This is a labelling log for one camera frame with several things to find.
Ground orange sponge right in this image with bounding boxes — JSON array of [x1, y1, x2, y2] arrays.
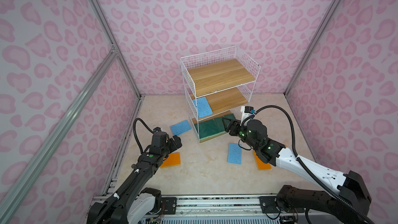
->
[[253, 151, 272, 171]]

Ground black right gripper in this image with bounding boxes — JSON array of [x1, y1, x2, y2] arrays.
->
[[220, 117, 260, 151]]

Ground orange sponge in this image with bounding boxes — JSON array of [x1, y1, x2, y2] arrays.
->
[[253, 151, 272, 171], [161, 152, 181, 168]]

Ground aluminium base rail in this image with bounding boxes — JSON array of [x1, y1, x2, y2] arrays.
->
[[83, 193, 358, 224]]

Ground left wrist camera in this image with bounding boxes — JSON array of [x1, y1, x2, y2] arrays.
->
[[153, 127, 162, 132]]

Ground green sponge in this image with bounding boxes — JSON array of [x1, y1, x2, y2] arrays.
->
[[223, 114, 236, 121], [214, 117, 225, 134], [195, 119, 218, 141]]

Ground orange sponge lower left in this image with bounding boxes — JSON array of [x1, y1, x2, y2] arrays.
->
[[161, 152, 181, 168]]

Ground white wire wooden shelf rack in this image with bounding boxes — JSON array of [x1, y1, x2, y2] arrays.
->
[[180, 46, 261, 143]]

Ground blue sponge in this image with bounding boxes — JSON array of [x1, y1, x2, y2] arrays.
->
[[228, 143, 241, 164], [193, 96, 213, 118], [170, 120, 191, 136]]

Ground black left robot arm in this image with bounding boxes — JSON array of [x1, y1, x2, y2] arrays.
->
[[87, 118, 182, 224]]

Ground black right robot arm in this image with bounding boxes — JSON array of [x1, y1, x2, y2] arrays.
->
[[222, 105, 372, 224]]

